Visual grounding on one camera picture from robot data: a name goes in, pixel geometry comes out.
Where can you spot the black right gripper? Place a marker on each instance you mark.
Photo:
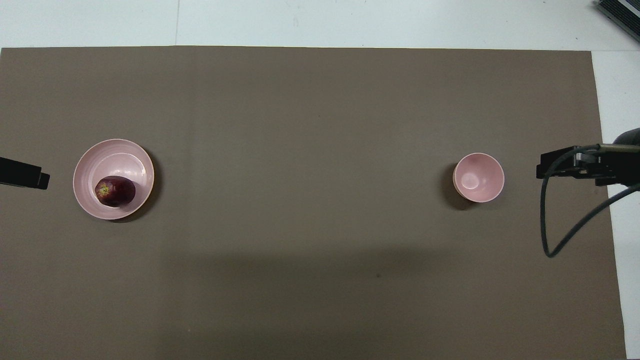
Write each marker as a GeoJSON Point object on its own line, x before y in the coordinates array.
{"type": "Point", "coordinates": [617, 167]}

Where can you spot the red apple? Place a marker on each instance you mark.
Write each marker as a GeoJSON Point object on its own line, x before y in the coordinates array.
{"type": "Point", "coordinates": [117, 192]}

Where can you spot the pink bowl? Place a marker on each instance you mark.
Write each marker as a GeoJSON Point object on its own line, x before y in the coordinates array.
{"type": "Point", "coordinates": [479, 177]}

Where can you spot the pink plate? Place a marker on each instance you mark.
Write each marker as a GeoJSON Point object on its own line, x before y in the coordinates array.
{"type": "Point", "coordinates": [115, 160]}

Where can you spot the dark grey ribbed device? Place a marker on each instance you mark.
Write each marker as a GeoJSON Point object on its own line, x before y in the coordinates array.
{"type": "Point", "coordinates": [625, 12]}

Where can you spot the brown table mat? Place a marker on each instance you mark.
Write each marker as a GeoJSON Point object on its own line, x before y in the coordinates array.
{"type": "Point", "coordinates": [320, 125]}

